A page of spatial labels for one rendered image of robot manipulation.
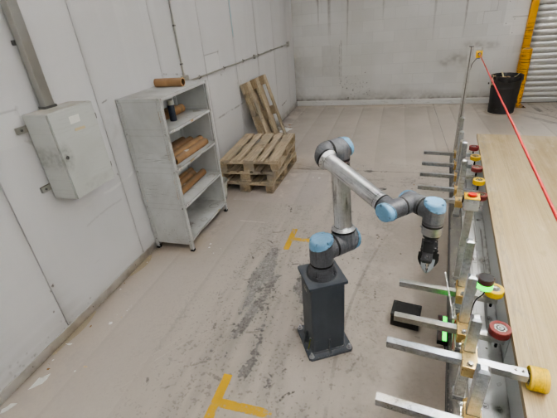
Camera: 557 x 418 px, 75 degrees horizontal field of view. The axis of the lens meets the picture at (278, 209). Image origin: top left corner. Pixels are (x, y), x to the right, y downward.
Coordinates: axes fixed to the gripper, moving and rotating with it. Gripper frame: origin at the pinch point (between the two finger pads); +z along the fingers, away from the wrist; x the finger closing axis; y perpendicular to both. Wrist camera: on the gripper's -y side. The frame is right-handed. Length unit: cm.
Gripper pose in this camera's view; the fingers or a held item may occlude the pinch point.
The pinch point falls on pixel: (426, 271)
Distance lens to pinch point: 189.7
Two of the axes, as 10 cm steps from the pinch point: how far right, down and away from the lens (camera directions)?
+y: 3.6, -4.7, 8.1
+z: 0.8, 8.8, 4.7
